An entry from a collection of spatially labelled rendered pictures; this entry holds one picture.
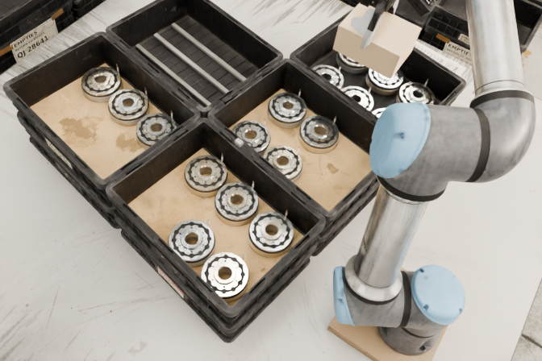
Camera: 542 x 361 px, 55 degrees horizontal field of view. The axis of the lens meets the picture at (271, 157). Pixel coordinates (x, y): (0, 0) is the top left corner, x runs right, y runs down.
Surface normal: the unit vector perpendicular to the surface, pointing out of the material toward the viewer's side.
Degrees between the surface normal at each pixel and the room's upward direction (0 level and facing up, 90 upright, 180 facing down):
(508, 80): 15
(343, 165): 0
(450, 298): 7
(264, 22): 0
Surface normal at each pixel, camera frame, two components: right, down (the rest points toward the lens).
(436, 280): 0.21, -0.54
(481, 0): -0.66, -0.30
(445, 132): 0.07, -0.26
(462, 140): 0.06, -0.04
